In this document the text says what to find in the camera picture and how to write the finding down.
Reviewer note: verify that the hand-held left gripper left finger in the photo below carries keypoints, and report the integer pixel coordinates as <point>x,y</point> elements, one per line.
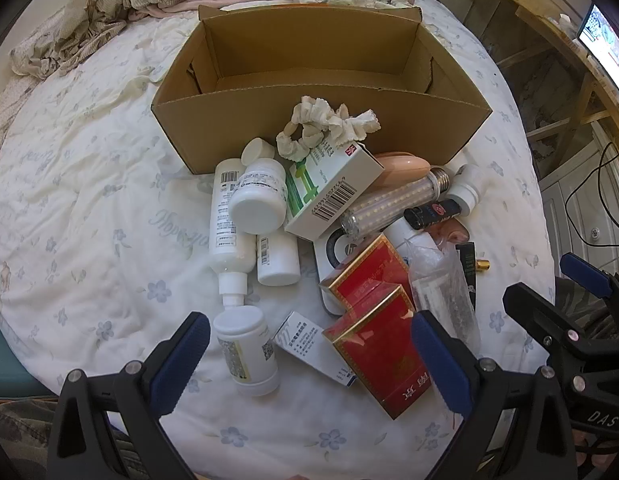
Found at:
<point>182,360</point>

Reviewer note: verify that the computer monitor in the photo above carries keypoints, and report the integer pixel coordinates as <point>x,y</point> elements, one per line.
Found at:
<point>607,45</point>

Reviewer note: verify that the black lighter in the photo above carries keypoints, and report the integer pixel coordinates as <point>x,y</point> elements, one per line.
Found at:
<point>429,214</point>

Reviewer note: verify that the white cabinet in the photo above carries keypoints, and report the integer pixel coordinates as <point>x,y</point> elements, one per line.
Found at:
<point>589,195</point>

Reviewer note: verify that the LED corn bulb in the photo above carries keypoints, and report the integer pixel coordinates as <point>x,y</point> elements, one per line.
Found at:
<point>389,202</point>

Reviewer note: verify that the white floral comforter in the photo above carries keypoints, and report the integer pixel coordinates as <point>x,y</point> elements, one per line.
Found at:
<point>89,185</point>

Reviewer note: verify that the wooden desk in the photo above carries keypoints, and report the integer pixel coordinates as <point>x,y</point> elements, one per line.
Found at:
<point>539,5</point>

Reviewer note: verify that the brown cardboard box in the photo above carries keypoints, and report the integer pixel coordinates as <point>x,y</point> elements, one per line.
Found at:
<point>314,45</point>

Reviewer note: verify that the crumpled beige blanket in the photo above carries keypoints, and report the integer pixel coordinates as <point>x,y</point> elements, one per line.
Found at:
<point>104,5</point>

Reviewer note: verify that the red and gold cigarette box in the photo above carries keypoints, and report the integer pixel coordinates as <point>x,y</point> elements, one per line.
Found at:
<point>369,280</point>
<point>384,360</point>

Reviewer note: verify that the small white carton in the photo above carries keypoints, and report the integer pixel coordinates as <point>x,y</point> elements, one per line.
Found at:
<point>314,347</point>

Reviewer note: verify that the tall white lotion bottle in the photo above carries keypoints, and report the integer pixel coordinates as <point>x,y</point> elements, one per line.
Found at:
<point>229,245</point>

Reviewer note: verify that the white bottle cap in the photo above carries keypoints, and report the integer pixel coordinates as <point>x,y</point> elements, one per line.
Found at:
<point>254,151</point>

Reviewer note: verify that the green and white medicine box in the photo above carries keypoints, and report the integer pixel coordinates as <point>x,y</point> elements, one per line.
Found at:
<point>339,185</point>

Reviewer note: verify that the teal mattress edge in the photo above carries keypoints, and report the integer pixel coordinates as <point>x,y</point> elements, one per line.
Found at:
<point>11,360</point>

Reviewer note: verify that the pink bottle with gold cap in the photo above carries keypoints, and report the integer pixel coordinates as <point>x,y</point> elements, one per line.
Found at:
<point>450,230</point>

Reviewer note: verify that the small white bottle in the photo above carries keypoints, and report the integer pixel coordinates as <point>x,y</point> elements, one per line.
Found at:
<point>464,192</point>

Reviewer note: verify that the white pill bottle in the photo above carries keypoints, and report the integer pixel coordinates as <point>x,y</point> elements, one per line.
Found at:
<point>278,260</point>
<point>244,345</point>
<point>257,210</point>

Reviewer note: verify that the clear plastic bag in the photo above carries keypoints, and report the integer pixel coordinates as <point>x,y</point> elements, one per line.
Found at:
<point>439,290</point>

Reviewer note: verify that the person's right hand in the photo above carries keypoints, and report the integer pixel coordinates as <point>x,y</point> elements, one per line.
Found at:
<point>597,452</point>

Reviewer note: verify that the white lace scrunchie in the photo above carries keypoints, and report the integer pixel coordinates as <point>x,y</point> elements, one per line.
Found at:
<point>319,125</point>

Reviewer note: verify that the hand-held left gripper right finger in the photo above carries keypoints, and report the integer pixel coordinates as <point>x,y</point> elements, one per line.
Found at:
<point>439,360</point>

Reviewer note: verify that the peach oval case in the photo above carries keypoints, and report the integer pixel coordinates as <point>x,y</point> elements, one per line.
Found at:
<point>404,166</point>

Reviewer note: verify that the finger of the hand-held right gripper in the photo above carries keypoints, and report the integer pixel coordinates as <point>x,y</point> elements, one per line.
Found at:
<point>587,271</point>
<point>534,310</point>

